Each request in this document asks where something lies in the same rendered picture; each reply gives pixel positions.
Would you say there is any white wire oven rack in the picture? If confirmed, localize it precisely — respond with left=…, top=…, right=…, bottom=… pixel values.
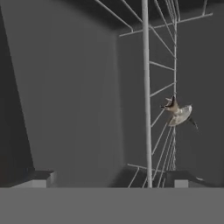
left=94, top=0, right=214, bottom=189

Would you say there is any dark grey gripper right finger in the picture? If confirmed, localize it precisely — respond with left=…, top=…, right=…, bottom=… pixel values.
left=164, top=170, right=219, bottom=189

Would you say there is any silver brown fish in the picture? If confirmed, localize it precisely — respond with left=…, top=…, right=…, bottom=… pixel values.
left=160, top=94, right=200, bottom=131

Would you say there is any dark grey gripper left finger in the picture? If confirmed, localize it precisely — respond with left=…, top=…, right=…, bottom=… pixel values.
left=5, top=170, right=56, bottom=189

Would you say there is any dark grey oven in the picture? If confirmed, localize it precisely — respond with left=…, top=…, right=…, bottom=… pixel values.
left=0, top=0, right=224, bottom=189

